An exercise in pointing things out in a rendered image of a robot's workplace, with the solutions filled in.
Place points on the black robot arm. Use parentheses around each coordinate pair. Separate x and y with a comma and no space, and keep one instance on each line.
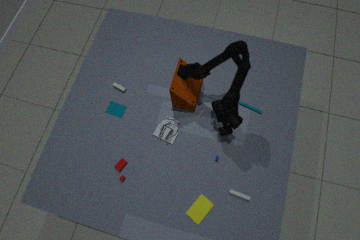
(228,106)

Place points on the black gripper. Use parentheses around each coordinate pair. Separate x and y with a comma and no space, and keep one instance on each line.
(226,129)

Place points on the grey flat bar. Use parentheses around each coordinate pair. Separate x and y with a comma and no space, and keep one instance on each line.
(239,194)

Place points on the teal flat rectangular plate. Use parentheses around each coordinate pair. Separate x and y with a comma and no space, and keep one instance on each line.
(116,109)

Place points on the small white block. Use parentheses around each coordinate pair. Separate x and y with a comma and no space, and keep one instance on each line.
(119,87)

